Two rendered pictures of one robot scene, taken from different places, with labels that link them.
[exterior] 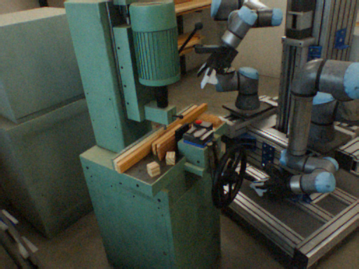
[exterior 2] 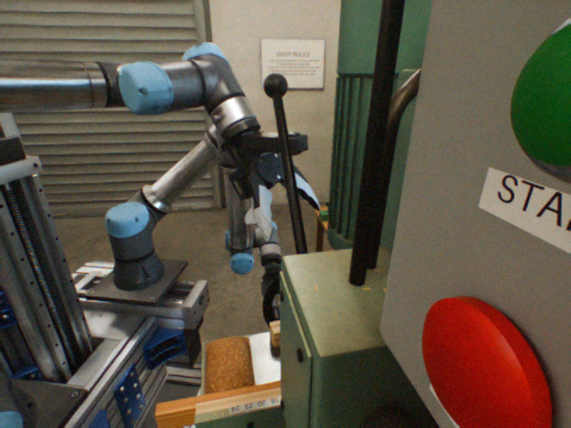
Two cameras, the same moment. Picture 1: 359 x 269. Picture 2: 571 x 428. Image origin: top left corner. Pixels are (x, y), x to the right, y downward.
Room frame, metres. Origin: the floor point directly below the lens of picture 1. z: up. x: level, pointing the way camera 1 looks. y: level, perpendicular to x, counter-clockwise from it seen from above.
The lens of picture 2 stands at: (1.69, 0.21, 1.42)
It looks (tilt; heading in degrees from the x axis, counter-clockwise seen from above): 24 degrees down; 220
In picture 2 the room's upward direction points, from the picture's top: straight up
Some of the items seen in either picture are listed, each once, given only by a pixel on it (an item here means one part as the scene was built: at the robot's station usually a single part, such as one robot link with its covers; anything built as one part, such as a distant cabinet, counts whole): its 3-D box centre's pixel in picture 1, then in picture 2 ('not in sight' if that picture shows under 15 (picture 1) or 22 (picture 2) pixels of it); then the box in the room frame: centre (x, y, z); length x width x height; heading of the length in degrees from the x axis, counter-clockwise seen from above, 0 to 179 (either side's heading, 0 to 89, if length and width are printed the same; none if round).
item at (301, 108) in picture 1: (299, 118); (239, 199); (1.10, -0.48, 1.06); 0.12 x 0.11 x 0.49; 138
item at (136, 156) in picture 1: (168, 133); (356, 379); (1.31, 0.05, 0.92); 0.67 x 0.02 x 0.04; 142
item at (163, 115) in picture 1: (160, 113); not in sight; (1.31, 0.08, 1.03); 0.14 x 0.07 x 0.09; 52
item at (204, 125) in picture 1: (200, 132); not in sight; (1.17, -0.09, 0.99); 0.13 x 0.11 x 0.06; 142
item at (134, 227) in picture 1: (158, 214); not in sight; (1.37, 0.16, 0.36); 0.58 x 0.45 x 0.71; 52
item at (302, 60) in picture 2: not in sight; (292, 64); (-0.96, -1.93, 1.48); 0.64 x 0.02 x 0.46; 137
